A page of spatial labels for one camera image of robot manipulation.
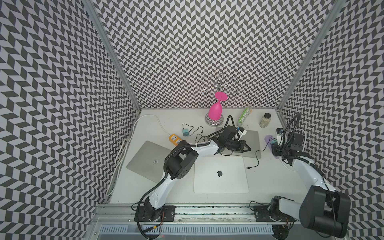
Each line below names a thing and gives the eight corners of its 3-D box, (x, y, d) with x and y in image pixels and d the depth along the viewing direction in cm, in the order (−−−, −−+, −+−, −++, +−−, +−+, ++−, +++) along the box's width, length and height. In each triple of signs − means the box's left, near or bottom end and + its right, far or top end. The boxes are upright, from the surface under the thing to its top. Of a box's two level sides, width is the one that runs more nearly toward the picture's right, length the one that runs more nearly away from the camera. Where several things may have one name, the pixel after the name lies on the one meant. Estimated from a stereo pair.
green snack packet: (235, 124, 109) (237, 118, 104) (244, 111, 117) (246, 105, 113) (240, 126, 108) (242, 121, 103) (249, 113, 116) (251, 107, 111)
